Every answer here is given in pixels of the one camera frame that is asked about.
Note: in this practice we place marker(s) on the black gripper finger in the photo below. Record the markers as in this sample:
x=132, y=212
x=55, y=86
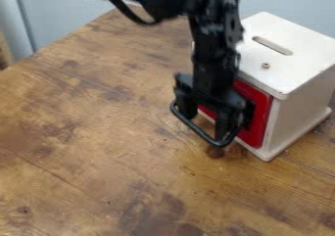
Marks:
x=186, y=106
x=228, y=122

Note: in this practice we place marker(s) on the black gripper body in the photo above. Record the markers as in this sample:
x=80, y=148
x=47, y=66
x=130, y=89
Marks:
x=216, y=32

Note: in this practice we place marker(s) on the red drawer with black handle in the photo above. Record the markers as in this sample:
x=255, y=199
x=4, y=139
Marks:
x=255, y=116

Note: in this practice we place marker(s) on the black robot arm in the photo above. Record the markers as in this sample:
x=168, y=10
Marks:
x=151, y=12

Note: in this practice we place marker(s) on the white wooden box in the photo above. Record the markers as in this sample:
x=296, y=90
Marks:
x=288, y=62

